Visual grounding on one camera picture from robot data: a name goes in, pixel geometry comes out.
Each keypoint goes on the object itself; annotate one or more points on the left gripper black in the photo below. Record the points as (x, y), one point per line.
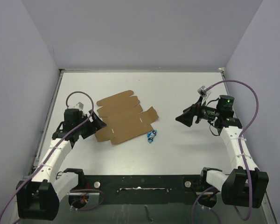
(95, 125)

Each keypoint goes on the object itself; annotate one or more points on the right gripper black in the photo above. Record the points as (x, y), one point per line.
(195, 109)

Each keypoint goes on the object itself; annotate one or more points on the brown cardboard box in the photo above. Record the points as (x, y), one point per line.
(124, 117)

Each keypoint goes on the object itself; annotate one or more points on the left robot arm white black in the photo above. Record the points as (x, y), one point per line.
(39, 196)

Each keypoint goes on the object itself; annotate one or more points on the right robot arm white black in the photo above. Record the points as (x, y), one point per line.
(246, 184)

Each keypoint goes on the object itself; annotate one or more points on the blue toy car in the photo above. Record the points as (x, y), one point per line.
(151, 135)

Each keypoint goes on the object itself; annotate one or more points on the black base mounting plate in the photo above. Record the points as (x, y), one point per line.
(139, 189)

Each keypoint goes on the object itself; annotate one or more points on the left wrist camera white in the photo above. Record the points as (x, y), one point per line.
(79, 106)

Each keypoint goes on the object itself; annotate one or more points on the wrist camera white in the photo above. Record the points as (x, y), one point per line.
(203, 92)
(79, 106)

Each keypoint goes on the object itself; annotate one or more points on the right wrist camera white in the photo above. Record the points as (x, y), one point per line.
(203, 92)

